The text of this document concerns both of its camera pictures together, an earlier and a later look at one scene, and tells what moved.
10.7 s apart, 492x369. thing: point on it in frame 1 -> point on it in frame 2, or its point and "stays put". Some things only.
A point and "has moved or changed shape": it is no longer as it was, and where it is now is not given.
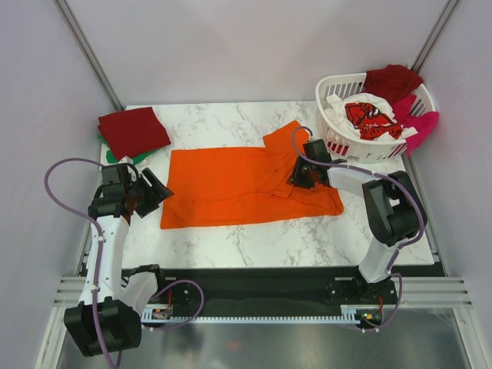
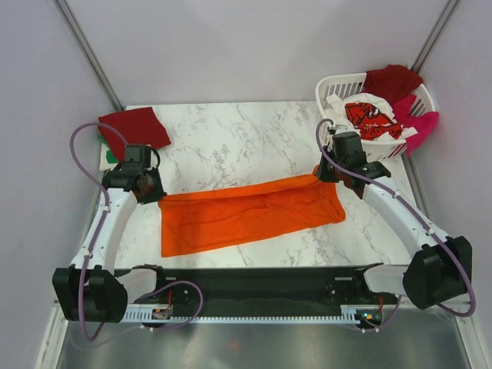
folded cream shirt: x=103 y=160 stays put
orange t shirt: x=218 y=186 has moved or changed shape
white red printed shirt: x=367 y=114 stays put
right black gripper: x=298 y=180 -> x=324 y=174
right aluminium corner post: x=437 y=30 stays put
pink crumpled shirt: x=423 y=122 stays put
